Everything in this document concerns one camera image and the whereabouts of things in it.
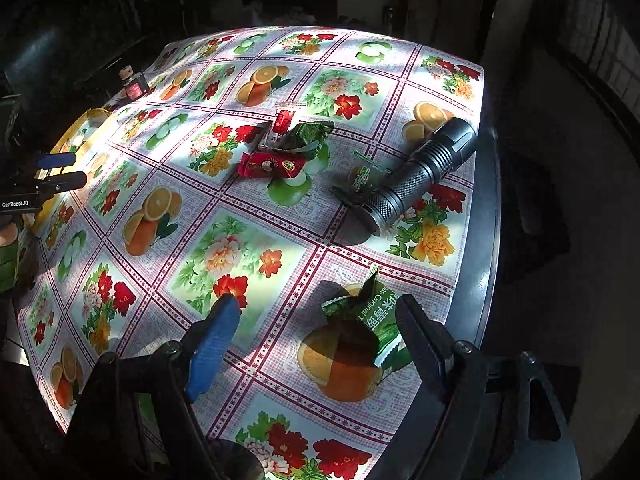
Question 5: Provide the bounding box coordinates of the crumpled green snack packet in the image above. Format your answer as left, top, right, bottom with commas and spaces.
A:
277, 120, 335, 158

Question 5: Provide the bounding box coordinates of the fruit and flower printed tablecloth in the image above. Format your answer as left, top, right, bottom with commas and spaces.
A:
17, 27, 488, 480

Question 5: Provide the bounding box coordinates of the red jar with black lid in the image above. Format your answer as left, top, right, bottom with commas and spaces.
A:
120, 65, 148, 101

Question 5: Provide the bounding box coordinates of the bright green snack packet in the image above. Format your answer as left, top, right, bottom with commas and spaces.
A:
320, 265, 413, 368

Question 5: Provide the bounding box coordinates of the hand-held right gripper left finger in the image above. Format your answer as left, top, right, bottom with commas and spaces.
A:
65, 294, 242, 480

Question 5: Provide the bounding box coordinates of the red and white snack packet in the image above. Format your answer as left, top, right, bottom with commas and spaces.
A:
257, 101, 307, 153

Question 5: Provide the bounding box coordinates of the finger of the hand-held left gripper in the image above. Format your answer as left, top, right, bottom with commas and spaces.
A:
35, 152, 78, 170
30, 171, 88, 197

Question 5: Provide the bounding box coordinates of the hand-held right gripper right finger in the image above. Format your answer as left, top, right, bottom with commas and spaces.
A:
395, 294, 576, 480

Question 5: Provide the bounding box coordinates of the black flashlight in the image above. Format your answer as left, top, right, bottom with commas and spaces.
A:
361, 117, 478, 237

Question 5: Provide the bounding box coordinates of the small green snack packet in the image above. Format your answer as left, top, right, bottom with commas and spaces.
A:
331, 152, 388, 211

